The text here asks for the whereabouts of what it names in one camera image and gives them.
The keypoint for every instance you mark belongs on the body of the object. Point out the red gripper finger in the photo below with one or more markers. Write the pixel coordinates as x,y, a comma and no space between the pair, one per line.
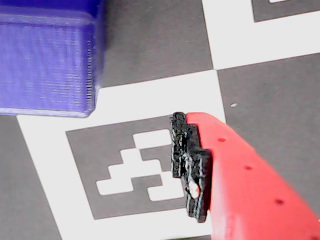
245,195

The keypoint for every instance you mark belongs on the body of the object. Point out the blue cube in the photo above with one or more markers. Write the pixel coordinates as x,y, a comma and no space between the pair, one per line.
45,65

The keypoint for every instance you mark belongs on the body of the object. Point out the black white marker board mat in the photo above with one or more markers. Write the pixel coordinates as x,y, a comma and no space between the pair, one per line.
162,45

